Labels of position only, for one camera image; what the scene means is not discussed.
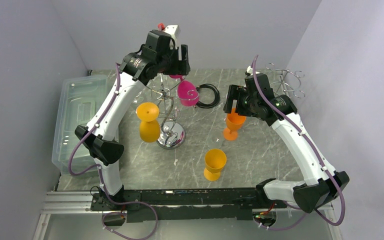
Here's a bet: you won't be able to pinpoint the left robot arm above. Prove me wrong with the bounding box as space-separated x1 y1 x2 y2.
74 25 191 210

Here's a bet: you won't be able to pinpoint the yellow wine glass left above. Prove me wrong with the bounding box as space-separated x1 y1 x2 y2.
136 102 161 143

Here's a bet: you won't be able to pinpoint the yellow-orange wine glass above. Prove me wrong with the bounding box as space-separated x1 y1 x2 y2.
203 148 227 182

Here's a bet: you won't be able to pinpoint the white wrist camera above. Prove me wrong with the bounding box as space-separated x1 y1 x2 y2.
245 66 253 76
157 23 181 47

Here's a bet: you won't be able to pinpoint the orange wine glass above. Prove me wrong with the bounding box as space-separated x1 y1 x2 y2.
222 108 247 141

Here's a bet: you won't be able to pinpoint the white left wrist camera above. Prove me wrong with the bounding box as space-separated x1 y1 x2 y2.
157 23 181 47

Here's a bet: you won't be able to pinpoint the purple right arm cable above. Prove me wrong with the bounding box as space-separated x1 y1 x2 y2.
251 54 347 232

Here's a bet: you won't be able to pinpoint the chrome wine glass rack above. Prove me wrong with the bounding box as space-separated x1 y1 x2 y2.
146 73 186 150

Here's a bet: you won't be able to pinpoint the clear plastic storage box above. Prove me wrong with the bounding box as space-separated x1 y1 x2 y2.
51 74 115 175

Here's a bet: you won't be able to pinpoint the pink wine glass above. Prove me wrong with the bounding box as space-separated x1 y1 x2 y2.
169 75 199 107

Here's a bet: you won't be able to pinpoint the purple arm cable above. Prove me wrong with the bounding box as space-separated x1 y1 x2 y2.
67 62 160 240
251 54 347 232

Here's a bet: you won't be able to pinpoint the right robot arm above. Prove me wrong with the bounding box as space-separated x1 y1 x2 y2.
223 73 350 213

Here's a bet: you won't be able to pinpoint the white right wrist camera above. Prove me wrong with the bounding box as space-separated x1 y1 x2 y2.
245 66 253 76

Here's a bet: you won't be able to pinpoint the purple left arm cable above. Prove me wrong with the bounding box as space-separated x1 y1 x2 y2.
67 62 160 240

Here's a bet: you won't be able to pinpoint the black coiled cable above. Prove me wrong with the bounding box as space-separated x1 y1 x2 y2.
195 83 221 110

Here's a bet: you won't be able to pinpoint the aluminium frame rails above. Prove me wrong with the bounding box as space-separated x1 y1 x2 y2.
32 69 342 240

